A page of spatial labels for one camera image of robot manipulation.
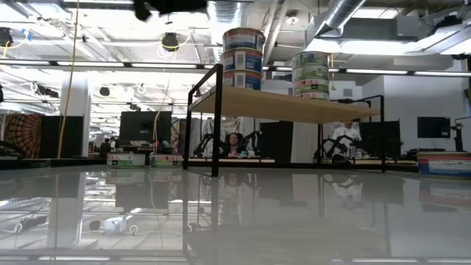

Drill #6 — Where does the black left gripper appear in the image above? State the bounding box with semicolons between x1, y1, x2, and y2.
132;0;209;22

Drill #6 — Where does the black monitor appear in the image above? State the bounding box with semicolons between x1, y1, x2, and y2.
118;110;173;146

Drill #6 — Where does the wooden shelf black metal frame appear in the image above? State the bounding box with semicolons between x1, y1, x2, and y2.
183;63;386;177

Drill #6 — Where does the black wall screen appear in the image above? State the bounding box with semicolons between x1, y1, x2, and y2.
417;116;452;139

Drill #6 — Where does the tin can stack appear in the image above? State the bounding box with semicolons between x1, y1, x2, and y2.
221;47;264;74

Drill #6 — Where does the black rig bar with lights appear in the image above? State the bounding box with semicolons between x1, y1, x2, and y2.
0;58;471;78

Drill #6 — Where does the white building column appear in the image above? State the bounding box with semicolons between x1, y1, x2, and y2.
60;71;92;159

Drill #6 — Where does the black hanging camera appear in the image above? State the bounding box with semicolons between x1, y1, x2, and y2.
0;27;14;48

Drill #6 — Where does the black dome overhead camera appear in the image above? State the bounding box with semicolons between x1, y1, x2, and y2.
160;32;180;53

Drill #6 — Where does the orange patterned tapestry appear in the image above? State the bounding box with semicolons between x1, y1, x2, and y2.
2;113;44;159

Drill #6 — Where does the black camera stand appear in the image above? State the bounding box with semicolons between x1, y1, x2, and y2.
450;116;471;152

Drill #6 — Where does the yellow power cable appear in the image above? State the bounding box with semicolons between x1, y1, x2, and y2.
54;0;81;160

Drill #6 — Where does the black metal table frame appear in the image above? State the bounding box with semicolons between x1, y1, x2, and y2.
0;157;420;174

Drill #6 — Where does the black partition panel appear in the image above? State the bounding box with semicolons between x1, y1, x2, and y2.
359;120;402;158
39;116;85;159
259;120;294;165

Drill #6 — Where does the white draped cloth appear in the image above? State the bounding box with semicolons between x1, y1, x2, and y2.
201;116;247;148

